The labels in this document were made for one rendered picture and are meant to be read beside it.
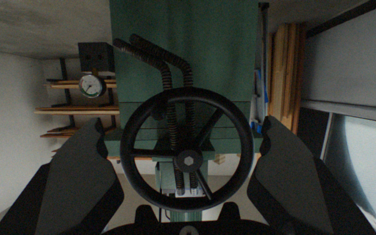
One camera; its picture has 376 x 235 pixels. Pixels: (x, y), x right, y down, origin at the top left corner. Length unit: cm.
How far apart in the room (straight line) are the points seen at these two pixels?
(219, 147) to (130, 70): 39
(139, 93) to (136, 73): 6
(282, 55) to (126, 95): 167
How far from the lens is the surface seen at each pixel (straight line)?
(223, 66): 47
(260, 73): 139
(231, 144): 52
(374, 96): 164
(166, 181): 44
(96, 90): 45
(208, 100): 27
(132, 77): 48
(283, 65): 188
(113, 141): 54
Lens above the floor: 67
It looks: 12 degrees up
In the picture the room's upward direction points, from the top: 180 degrees clockwise
